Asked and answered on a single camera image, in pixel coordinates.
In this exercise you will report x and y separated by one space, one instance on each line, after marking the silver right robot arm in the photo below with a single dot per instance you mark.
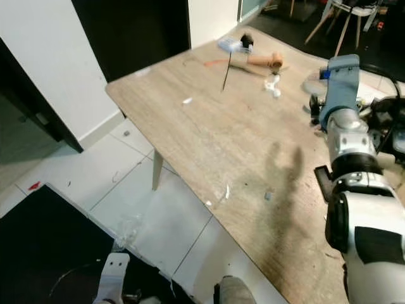
361 145

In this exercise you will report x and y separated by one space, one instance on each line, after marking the crumpled white paper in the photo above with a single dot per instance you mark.
273 86

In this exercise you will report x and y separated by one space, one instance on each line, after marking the tan cylinder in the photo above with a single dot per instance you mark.
266 60

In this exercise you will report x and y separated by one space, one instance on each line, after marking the small black object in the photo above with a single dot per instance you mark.
247 42

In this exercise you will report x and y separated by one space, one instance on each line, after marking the white chair with wooden legs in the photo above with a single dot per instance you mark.
345 16

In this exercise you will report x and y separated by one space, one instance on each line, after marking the thin black stick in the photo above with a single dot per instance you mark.
226 71

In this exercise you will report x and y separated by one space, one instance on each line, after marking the blue and white pack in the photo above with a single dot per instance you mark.
228 44

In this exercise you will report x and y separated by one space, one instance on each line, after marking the black cabinet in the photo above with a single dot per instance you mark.
38 95

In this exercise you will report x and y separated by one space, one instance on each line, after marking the white plastic scrap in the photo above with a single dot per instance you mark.
226 192

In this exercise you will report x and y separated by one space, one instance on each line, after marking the small white paper scrap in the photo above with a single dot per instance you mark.
186 100

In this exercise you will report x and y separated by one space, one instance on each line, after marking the red scrap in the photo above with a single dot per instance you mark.
34 187

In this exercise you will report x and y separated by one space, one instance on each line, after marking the white table leg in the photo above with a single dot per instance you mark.
156 171

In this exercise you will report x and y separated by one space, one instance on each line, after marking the clear plastic wrapper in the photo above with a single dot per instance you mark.
130 231

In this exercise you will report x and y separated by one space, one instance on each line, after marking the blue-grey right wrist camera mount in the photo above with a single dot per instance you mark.
342 82

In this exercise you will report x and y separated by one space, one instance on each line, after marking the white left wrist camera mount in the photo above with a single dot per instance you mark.
112 278

